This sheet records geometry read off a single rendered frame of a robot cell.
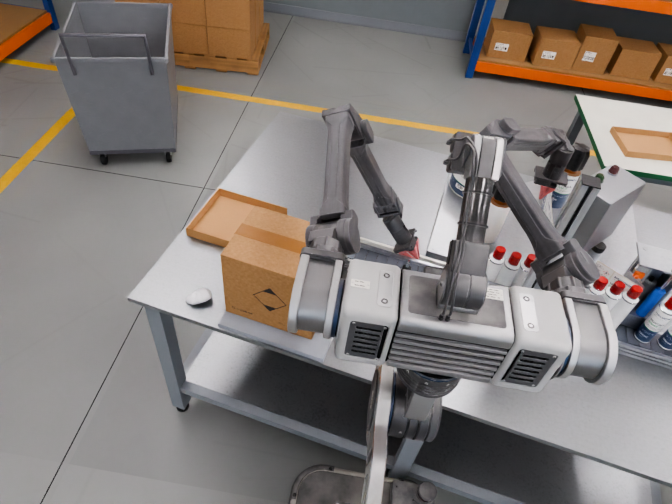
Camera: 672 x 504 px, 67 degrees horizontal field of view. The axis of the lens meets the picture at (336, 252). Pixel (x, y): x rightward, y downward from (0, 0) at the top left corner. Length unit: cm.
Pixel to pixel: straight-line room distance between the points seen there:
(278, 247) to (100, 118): 223
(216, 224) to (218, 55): 295
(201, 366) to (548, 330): 169
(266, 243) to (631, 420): 123
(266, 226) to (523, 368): 91
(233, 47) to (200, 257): 307
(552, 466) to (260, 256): 150
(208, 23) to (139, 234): 213
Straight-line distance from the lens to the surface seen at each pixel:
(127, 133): 359
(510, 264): 175
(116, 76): 337
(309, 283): 92
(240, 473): 236
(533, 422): 170
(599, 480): 246
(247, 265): 148
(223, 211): 207
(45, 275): 317
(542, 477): 235
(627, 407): 188
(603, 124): 331
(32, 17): 562
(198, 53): 484
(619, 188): 146
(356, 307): 87
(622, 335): 198
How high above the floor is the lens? 220
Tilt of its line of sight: 46 degrees down
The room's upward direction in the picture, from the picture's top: 8 degrees clockwise
